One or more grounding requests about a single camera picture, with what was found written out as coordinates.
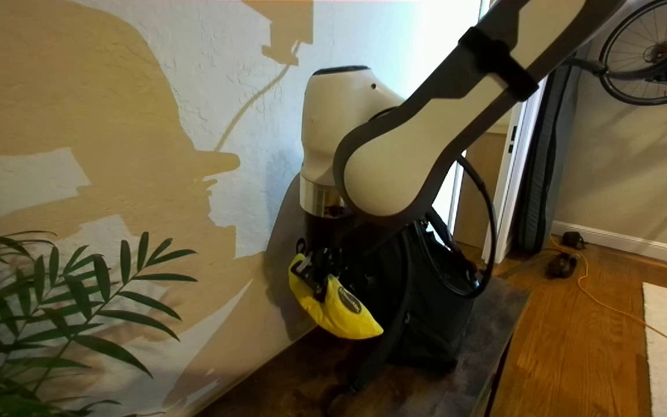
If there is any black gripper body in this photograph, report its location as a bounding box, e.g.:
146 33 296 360
294 212 345 302

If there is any yellow banana purse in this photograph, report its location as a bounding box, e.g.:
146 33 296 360
287 252 384 341

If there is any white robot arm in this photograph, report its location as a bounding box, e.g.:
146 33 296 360
299 0 628 228

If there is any black backpack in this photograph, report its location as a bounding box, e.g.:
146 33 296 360
329 210 491 389

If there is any black shoe on floor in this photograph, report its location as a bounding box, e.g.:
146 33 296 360
547 252 579 277

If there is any green palm plant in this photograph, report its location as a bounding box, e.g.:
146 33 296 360
0 230 195 417

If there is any bicycle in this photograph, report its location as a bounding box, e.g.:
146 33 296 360
597 0 667 107

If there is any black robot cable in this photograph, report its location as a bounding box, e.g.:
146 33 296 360
424 152 500 302

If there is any orange cord on floor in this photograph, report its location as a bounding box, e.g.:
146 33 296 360
549 233 667 389

